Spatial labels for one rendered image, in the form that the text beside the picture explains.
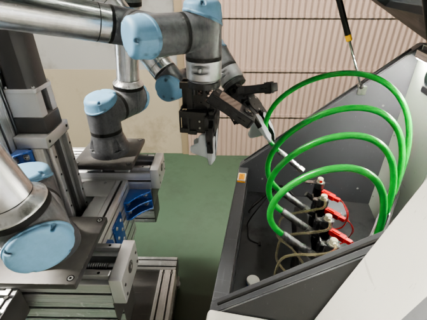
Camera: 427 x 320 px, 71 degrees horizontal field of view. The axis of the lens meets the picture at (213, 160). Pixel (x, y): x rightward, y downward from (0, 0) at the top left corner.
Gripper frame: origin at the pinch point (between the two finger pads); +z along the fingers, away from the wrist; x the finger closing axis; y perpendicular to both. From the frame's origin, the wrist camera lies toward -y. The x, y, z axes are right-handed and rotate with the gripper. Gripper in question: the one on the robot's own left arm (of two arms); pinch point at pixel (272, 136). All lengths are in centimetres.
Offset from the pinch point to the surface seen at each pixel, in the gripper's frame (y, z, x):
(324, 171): -16.8, 12.1, 25.6
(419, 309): -24, 29, 44
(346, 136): -21.6, 8.6, 17.5
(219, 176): 133, -1, -150
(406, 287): -23, 28, 40
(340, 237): -7.8, 29.5, 12.9
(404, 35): -47, -28, -240
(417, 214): -28.1, 21.7, 34.9
